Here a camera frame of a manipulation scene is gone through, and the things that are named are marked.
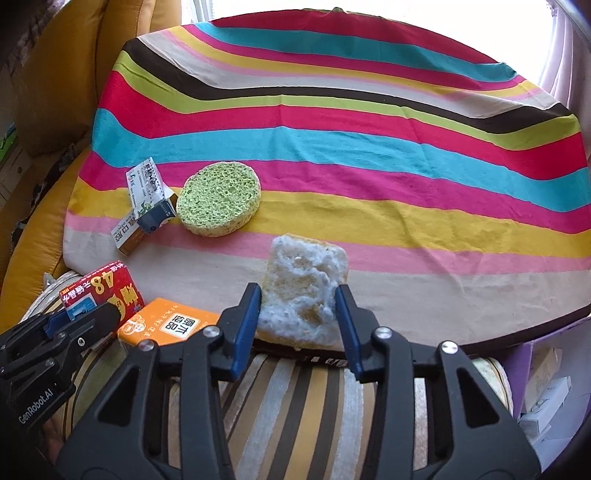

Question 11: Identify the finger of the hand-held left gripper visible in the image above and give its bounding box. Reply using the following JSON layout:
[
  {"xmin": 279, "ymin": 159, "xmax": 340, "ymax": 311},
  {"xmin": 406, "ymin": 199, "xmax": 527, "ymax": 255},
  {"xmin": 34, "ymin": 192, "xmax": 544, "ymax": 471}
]
[
  {"xmin": 0, "ymin": 309, "xmax": 75, "ymax": 356},
  {"xmin": 0, "ymin": 306, "xmax": 124, "ymax": 402}
]

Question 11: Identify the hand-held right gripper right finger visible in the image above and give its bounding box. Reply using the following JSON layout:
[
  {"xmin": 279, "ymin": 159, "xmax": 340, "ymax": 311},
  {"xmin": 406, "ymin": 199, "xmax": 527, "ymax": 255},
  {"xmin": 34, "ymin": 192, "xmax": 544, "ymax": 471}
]
[{"xmin": 333, "ymin": 284, "xmax": 542, "ymax": 480}]

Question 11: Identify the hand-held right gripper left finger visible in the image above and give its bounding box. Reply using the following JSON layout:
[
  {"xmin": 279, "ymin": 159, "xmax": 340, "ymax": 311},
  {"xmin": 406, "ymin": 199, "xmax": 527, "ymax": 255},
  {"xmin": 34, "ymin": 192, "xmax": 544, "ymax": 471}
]
[{"xmin": 55, "ymin": 282, "xmax": 264, "ymax": 480}]

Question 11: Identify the red printed box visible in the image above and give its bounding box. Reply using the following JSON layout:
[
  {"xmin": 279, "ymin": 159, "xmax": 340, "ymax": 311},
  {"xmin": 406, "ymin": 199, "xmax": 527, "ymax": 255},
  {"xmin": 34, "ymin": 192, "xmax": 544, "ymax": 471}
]
[{"xmin": 59, "ymin": 261, "xmax": 146, "ymax": 337}]

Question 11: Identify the yellow white scouring sponge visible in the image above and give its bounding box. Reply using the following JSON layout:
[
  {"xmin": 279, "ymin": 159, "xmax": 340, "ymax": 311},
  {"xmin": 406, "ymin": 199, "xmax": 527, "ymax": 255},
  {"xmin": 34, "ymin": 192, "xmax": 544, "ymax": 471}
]
[{"xmin": 256, "ymin": 233, "xmax": 349, "ymax": 349}]

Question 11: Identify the purple cardboard box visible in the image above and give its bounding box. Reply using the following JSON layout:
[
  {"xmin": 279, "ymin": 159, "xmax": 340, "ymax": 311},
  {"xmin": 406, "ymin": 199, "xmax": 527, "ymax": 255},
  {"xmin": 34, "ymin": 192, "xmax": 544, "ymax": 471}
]
[{"xmin": 505, "ymin": 318, "xmax": 591, "ymax": 467}]

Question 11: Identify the green brown striped cushion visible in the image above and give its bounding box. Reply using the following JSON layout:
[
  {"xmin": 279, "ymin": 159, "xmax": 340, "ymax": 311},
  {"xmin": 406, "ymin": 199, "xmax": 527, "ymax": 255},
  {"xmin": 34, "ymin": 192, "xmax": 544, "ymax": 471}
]
[{"xmin": 18, "ymin": 272, "xmax": 513, "ymax": 472}]

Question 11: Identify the white orange small box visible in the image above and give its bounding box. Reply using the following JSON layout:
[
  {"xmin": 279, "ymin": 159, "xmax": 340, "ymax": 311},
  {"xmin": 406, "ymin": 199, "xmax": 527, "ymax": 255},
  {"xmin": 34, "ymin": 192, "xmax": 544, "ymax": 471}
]
[{"xmin": 110, "ymin": 208, "xmax": 151, "ymax": 257}]

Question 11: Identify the green round sponge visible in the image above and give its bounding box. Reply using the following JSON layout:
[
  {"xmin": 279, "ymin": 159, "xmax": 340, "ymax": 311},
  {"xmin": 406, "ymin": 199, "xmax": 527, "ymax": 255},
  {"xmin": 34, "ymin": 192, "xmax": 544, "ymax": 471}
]
[{"xmin": 176, "ymin": 161, "xmax": 262, "ymax": 238}]

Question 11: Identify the white green printed box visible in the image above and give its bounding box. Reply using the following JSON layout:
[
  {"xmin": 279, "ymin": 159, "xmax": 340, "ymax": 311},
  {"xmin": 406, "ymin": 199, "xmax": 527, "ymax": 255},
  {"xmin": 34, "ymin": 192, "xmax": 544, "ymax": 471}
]
[{"xmin": 126, "ymin": 167, "xmax": 179, "ymax": 234}]

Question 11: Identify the colourful striped tablecloth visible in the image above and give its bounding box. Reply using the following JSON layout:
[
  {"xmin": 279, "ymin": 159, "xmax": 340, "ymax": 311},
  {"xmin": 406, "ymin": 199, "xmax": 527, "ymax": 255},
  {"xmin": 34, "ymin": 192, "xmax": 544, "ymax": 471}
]
[{"xmin": 62, "ymin": 7, "xmax": 591, "ymax": 356}]

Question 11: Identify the yellow leather sofa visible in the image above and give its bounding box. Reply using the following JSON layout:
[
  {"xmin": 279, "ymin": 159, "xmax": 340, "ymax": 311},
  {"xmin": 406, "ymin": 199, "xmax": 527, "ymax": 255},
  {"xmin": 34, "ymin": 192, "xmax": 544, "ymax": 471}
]
[{"xmin": 0, "ymin": 0, "xmax": 195, "ymax": 287}]

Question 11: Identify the brown pleated curtain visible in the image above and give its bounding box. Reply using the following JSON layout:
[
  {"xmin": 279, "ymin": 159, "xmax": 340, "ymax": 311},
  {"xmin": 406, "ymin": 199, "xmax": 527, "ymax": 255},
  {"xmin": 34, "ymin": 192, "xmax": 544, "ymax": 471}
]
[{"xmin": 538, "ymin": 0, "xmax": 591, "ymax": 153}]

